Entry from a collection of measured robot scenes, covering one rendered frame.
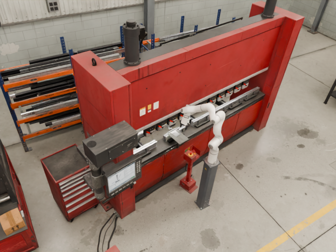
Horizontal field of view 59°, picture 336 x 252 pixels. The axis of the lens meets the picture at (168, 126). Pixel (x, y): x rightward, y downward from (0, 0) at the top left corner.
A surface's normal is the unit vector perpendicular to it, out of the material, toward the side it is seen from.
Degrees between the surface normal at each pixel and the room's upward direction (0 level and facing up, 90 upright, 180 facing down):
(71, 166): 0
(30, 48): 90
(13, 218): 4
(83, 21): 90
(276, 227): 0
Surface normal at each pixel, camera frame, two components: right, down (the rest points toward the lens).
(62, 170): 0.05, -0.75
